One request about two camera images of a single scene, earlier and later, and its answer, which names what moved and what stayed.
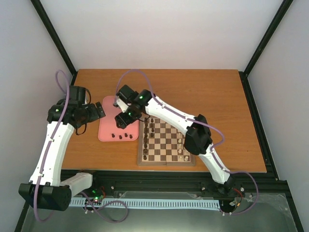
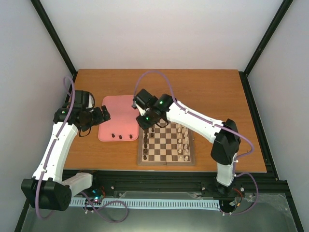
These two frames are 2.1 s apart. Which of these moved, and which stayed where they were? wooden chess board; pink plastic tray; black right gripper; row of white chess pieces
Moved: black right gripper
Stayed: row of white chess pieces; wooden chess board; pink plastic tray
